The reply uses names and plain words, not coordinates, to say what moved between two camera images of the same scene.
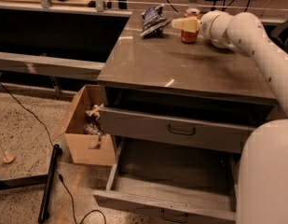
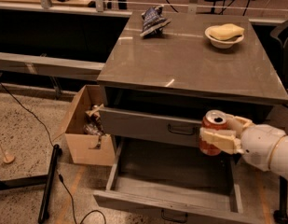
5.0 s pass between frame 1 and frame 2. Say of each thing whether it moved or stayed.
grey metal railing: stayed
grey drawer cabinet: stayed
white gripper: moved
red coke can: moved
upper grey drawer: stayed
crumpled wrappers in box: stayed
